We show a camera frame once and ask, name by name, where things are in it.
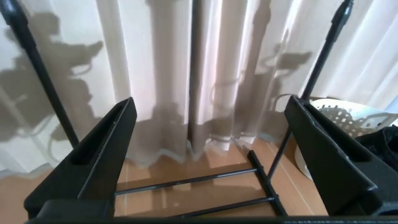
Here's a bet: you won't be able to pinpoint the black clothes rack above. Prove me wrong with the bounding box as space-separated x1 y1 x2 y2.
0 0 355 218

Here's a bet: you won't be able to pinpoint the white curtain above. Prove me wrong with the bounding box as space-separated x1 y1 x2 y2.
0 0 398 180

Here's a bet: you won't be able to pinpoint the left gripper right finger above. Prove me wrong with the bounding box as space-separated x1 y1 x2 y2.
284 95 398 217

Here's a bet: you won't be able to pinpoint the white laundry basket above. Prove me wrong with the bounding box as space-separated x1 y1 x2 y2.
272 93 398 182

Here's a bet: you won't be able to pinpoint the black shorts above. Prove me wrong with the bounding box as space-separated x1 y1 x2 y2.
354 124 398 174

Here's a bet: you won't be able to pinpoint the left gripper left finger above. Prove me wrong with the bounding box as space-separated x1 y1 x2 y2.
24 96 138 218

